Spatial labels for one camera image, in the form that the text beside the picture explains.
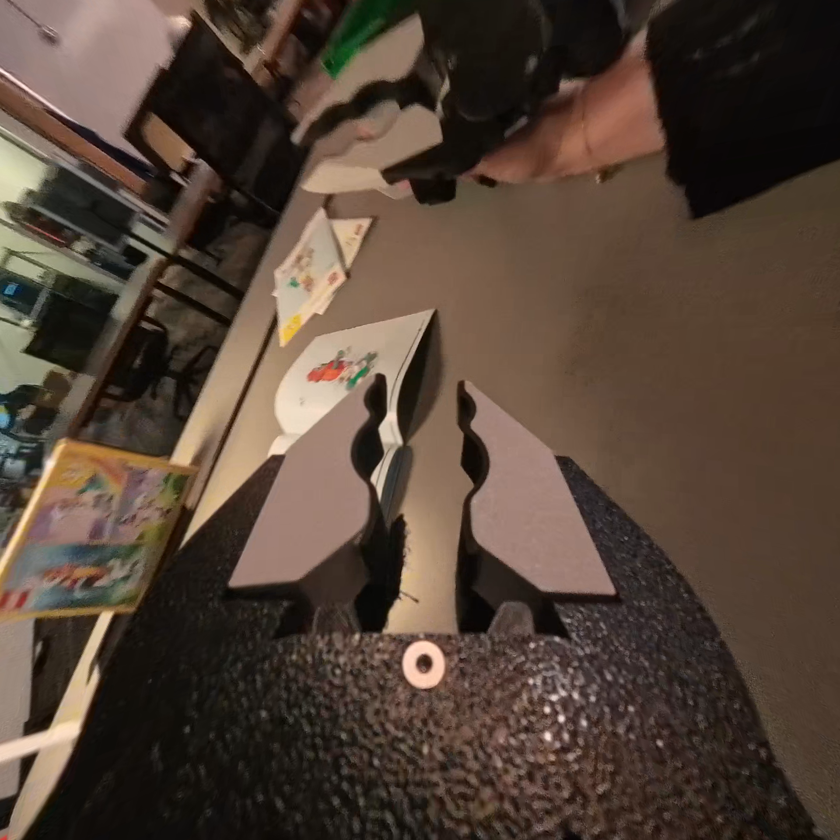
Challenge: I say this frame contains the pale yellow closed instruction booklet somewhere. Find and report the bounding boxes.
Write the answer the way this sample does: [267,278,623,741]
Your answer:
[328,217,375,270]

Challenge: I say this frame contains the light blue closed instruction booklet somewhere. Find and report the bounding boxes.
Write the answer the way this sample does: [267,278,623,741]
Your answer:
[272,209,349,347]

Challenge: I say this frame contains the black office chair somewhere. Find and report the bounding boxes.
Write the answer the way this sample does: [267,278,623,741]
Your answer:
[125,26,296,191]

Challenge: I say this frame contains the person's right hand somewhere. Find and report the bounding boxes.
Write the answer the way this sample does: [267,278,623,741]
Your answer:
[472,54,670,185]

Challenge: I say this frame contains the person's right forearm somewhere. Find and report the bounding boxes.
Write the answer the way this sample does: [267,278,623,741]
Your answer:
[646,0,840,221]

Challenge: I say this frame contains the green plastic bin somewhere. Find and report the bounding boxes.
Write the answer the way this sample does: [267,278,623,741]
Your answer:
[320,0,421,80]

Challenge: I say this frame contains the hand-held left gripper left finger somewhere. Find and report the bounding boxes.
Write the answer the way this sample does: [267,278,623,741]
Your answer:
[228,374,404,634]

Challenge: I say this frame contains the long background desk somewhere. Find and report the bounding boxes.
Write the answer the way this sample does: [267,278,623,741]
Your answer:
[0,69,283,434]

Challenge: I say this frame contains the open instruction booklet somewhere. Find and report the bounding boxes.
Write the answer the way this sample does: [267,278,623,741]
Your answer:
[268,308,439,526]

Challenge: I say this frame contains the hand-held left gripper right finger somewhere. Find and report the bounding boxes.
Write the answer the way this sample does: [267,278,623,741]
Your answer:
[456,379,619,635]

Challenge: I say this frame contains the yellow lego set box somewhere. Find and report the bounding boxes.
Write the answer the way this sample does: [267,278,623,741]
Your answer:
[0,438,198,621]

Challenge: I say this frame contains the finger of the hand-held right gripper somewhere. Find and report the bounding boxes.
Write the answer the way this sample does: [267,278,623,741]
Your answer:
[302,159,413,199]
[292,101,446,170]

